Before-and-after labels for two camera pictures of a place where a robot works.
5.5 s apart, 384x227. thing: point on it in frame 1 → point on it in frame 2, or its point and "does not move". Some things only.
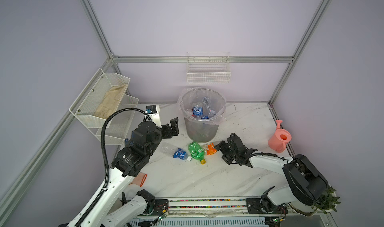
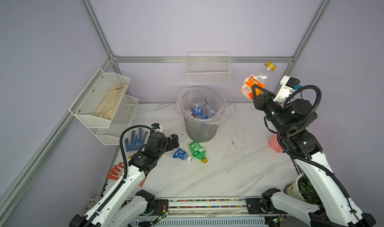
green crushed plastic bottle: [197, 152] does not move
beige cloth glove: [110, 101] does not move
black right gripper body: [227, 154] → [272, 110]
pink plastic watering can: [278, 140] does not move
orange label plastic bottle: [209, 149] → [260, 78]
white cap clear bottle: [205, 101] does not move
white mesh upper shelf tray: [100, 98] does not move
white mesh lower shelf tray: [118, 127] does not move
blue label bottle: [197, 109] does not move
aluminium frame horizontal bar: [202, 59] does not move
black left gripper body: [166, 133] → [165, 147]
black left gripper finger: [174, 124] → [173, 143]
